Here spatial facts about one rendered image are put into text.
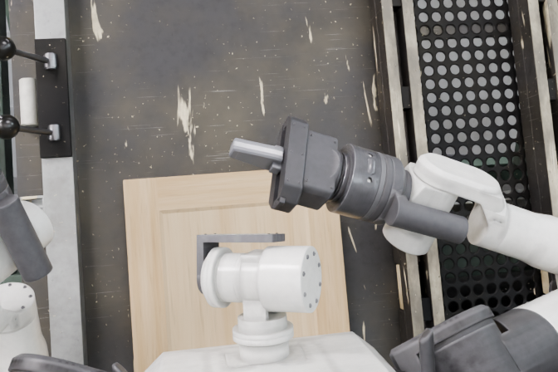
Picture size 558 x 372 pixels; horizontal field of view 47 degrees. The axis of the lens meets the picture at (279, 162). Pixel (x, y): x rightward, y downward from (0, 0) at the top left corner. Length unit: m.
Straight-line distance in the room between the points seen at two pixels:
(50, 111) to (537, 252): 0.77
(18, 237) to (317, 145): 0.35
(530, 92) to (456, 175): 0.50
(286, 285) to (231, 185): 0.52
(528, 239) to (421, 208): 0.16
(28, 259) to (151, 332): 0.42
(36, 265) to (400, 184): 0.43
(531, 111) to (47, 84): 0.86
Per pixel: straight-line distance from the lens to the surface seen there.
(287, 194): 0.73
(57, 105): 1.12
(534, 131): 1.27
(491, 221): 0.84
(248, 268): 0.65
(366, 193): 0.76
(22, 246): 0.76
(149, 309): 1.13
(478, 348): 0.70
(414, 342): 0.70
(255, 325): 0.66
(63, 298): 1.12
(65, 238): 1.11
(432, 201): 0.80
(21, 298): 0.87
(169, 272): 1.12
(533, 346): 0.74
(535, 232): 0.87
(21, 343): 0.88
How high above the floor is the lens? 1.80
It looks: 25 degrees down
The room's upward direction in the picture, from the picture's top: straight up
